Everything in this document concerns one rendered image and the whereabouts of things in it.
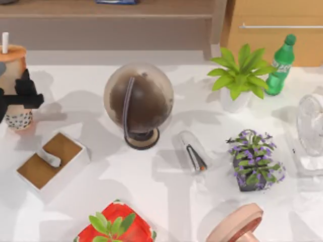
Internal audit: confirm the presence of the milk tea cup with straw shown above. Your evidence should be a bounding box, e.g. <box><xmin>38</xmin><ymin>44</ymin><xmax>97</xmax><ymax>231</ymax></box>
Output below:
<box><xmin>0</xmin><ymin>32</ymin><xmax>34</xmax><ymax>132</ymax></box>

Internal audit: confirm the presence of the white tissue box wooden top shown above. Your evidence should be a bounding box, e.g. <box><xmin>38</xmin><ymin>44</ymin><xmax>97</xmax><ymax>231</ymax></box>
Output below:
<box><xmin>16</xmin><ymin>132</ymin><xmax>91</xmax><ymax>200</ymax></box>

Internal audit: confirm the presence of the open wooden shelf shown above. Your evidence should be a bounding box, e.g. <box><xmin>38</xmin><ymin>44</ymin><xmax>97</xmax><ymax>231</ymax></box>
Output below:
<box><xmin>0</xmin><ymin>0</ymin><xmax>228</xmax><ymax>51</ymax></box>

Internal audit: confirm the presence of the brown globe on stand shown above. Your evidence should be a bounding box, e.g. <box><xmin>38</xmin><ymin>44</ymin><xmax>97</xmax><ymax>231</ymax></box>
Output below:
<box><xmin>103</xmin><ymin>62</ymin><xmax>175</xmax><ymax>151</ymax></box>

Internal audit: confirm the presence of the green plant in red pot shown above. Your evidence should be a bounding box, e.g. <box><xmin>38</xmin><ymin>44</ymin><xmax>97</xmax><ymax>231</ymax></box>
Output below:
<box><xmin>73</xmin><ymin>199</ymin><xmax>157</xmax><ymax>242</ymax></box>

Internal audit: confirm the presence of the white stapler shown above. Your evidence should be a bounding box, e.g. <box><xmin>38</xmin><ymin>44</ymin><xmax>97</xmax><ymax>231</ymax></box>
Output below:
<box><xmin>176</xmin><ymin>130</ymin><xmax>209</xmax><ymax>175</ymax></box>

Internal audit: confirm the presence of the green plant in white pot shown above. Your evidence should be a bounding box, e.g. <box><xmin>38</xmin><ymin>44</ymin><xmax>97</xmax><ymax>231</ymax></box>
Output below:
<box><xmin>206</xmin><ymin>43</ymin><xmax>279</xmax><ymax>113</ymax></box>

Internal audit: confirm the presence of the purple flower plant dark pot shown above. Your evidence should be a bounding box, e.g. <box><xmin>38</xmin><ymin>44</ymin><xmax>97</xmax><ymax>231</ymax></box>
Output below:
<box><xmin>225</xmin><ymin>129</ymin><xmax>286</xmax><ymax>193</ymax></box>

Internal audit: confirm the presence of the wooden cupboard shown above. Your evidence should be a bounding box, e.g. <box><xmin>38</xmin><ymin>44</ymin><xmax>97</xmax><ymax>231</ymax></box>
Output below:
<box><xmin>220</xmin><ymin>0</ymin><xmax>323</xmax><ymax>68</ymax></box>

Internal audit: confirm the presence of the pink table fan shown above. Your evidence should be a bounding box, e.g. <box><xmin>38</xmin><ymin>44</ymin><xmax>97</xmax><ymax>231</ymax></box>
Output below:
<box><xmin>205</xmin><ymin>202</ymin><xmax>264</xmax><ymax>242</ymax></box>

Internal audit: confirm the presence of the green bottle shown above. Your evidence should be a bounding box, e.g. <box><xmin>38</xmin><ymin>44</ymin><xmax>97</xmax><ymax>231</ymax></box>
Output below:
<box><xmin>264</xmin><ymin>33</ymin><xmax>297</xmax><ymax>97</ymax></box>

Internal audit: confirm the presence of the white table fan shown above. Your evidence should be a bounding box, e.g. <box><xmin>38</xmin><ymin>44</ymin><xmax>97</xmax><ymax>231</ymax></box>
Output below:
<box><xmin>292</xmin><ymin>92</ymin><xmax>323</xmax><ymax>177</ymax></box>

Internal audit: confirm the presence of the long metal handle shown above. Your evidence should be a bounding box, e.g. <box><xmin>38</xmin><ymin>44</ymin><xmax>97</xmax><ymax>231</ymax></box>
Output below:
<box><xmin>239</xmin><ymin>23</ymin><xmax>323</xmax><ymax>29</ymax></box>

